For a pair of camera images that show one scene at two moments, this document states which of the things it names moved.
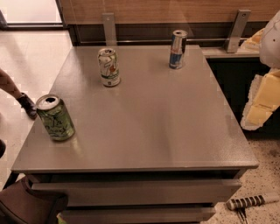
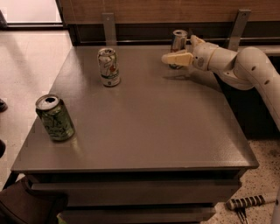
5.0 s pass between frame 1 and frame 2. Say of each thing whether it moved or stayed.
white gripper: moved
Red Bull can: stayed
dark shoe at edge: stayed
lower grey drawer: stayed
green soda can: stayed
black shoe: moved
